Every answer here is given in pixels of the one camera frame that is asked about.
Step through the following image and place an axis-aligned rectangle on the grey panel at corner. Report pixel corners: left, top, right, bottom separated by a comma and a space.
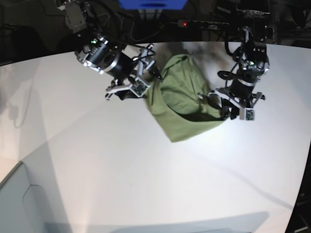
0, 162, 48, 233

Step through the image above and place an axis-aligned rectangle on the blue box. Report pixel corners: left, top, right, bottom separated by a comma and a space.
118, 0, 187, 10

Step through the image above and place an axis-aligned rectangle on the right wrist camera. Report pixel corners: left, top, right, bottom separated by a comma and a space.
130, 78, 150, 98

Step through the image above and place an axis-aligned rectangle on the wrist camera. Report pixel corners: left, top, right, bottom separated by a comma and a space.
130, 78, 150, 98
239, 108, 255, 121

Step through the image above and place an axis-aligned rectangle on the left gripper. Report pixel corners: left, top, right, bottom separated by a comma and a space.
198, 80, 266, 120

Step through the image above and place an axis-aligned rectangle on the green T-shirt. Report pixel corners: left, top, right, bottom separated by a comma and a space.
146, 54, 226, 142

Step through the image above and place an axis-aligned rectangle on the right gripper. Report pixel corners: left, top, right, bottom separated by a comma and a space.
104, 43, 162, 100

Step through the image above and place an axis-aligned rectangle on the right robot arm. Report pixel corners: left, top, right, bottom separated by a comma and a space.
59, 0, 220, 114

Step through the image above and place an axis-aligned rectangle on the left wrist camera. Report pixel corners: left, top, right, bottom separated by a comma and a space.
239, 108, 255, 121

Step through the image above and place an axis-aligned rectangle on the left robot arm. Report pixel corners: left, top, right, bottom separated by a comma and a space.
198, 0, 271, 121

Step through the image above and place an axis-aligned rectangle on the black power strip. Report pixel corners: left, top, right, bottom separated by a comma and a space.
177, 19, 229, 31

